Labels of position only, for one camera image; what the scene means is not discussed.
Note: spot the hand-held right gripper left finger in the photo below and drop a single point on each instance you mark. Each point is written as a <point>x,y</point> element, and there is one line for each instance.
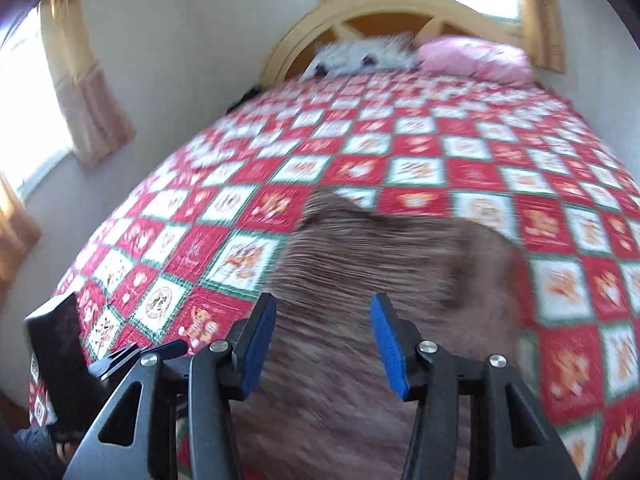
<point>257,340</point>

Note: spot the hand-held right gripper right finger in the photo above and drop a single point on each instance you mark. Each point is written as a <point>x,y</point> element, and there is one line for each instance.
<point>392,350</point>

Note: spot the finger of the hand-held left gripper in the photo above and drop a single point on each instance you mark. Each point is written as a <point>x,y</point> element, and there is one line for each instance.
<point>117,360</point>

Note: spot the brown knitted garment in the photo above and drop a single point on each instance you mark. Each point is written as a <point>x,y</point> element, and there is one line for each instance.
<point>380,250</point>

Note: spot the dark blue cloth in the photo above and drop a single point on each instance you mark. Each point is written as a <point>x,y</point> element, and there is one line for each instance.
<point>37,452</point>

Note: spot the yellow curtain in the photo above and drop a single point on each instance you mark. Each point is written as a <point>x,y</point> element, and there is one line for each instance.
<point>542,15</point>
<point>15,240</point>
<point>87,85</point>

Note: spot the red checkered printed quilt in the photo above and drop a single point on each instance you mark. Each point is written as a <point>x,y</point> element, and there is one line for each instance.
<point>450,160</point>

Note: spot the grey patterned pillow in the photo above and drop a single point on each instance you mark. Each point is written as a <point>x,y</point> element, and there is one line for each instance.
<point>360,57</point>

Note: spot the pink pillow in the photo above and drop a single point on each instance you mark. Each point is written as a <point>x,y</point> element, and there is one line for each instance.
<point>475,57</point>

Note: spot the wooden arched headboard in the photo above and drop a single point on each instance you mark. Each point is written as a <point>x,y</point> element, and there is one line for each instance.
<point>370,10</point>

